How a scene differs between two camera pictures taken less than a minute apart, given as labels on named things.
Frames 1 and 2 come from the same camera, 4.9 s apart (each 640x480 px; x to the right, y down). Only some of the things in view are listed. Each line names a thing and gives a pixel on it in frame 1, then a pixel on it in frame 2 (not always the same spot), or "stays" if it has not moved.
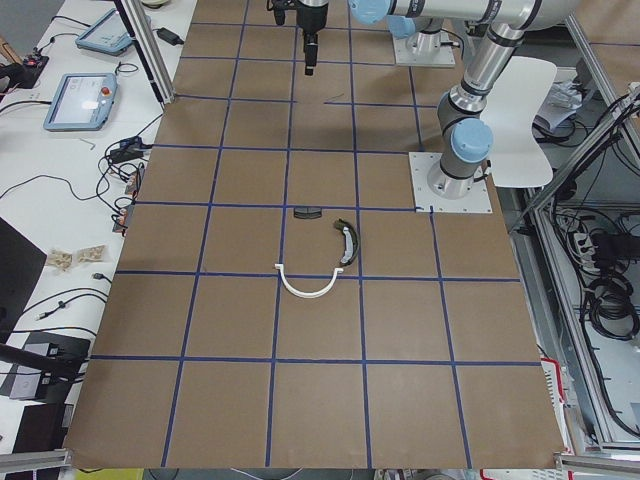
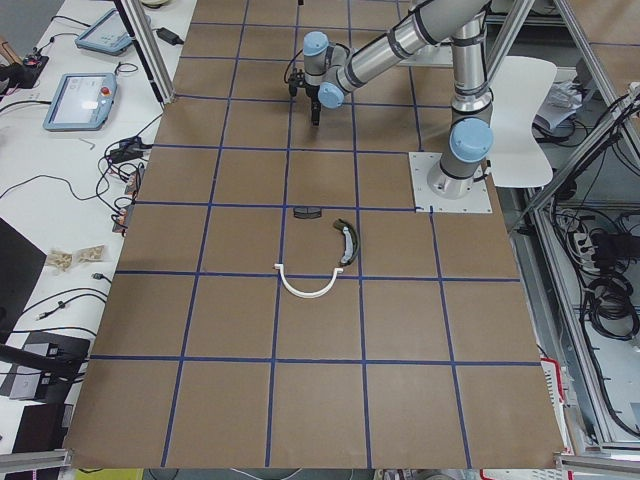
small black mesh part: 308,212 stays
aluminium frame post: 149,49 stays
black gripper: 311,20 -> 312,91
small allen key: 89,142 stays
